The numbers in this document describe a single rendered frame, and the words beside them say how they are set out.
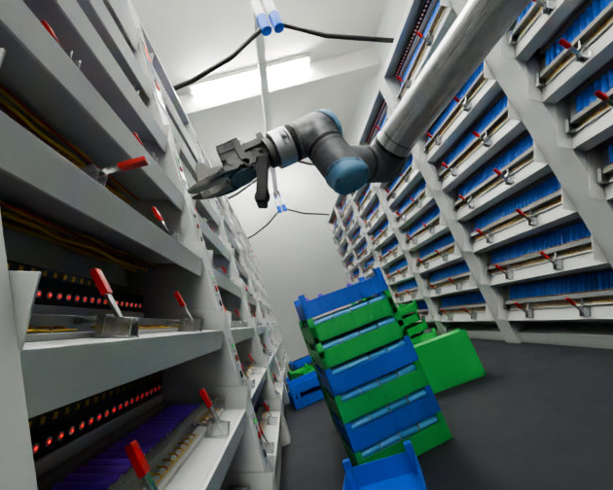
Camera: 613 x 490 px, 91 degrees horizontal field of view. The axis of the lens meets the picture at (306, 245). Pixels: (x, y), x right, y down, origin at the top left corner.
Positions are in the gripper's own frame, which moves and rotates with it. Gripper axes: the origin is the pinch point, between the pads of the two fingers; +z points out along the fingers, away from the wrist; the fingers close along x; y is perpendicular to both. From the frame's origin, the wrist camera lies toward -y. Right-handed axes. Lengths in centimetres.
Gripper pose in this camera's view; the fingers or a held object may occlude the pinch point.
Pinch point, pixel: (197, 195)
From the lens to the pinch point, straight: 72.5
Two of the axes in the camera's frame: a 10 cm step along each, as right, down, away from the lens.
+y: -4.9, -8.5, 1.9
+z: -8.7, 4.6, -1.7
